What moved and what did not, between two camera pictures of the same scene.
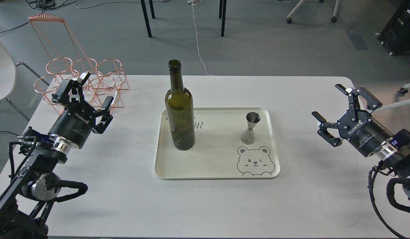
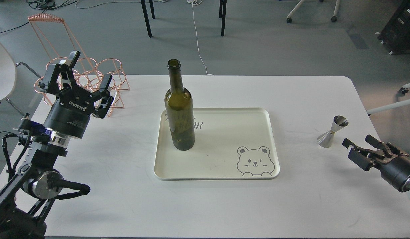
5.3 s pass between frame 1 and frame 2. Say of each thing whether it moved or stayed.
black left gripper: moved
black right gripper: moved
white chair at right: stayed
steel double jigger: moved
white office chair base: stayed
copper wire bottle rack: stayed
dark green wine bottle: stayed
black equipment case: stayed
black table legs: stayed
